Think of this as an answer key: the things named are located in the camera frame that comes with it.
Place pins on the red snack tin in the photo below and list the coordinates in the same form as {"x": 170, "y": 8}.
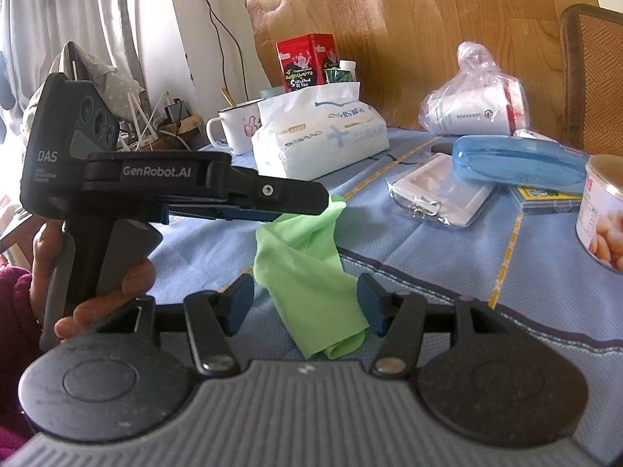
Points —
{"x": 301, "y": 65}

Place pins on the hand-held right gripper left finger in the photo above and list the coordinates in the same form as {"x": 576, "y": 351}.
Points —
{"x": 241, "y": 301}

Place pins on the plastic bag of paper cups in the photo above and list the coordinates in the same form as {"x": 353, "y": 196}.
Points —
{"x": 467, "y": 102}

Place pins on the green drink carton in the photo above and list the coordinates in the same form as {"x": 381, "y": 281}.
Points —
{"x": 340, "y": 74}

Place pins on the blue tablecloth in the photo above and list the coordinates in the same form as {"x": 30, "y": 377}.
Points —
{"x": 438, "y": 262}

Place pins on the light green cloth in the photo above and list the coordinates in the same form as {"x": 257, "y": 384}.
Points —
{"x": 301, "y": 272}

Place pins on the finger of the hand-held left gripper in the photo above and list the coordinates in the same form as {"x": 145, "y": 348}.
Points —
{"x": 287, "y": 194}

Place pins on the yellow card box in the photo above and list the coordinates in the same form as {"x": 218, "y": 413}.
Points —
{"x": 545, "y": 199}

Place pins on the person's left forearm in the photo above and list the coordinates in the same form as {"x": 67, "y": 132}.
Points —
{"x": 14, "y": 350}

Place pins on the woven back chair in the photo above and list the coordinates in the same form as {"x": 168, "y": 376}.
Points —
{"x": 598, "y": 73}

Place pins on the gold spoon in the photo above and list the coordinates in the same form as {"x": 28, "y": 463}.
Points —
{"x": 228, "y": 97}

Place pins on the white tissue pack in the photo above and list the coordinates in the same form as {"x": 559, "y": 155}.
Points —
{"x": 316, "y": 141}

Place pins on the food can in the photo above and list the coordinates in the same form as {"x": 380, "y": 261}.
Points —
{"x": 603, "y": 214}

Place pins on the white curtain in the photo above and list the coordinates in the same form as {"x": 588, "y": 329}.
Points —
{"x": 73, "y": 9}

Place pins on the blue glasses case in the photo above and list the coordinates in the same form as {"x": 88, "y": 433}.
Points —
{"x": 516, "y": 160}

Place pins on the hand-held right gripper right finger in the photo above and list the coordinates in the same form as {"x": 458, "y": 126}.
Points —
{"x": 370, "y": 301}

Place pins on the black charger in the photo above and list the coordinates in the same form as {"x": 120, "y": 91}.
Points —
{"x": 176, "y": 111}

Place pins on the clear card holder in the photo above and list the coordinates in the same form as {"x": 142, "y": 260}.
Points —
{"x": 438, "y": 189}

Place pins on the white enamel mug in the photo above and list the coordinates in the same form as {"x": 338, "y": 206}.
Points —
{"x": 238, "y": 129}

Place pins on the pale green cup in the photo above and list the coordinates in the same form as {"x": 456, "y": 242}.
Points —
{"x": 270, "y": 92}

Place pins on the person's left hand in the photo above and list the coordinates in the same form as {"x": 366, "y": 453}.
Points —
{"x": 112, "y": 296}

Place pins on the grey dotted cloth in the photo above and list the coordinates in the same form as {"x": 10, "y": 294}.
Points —
{"x": 102, "y": 75}

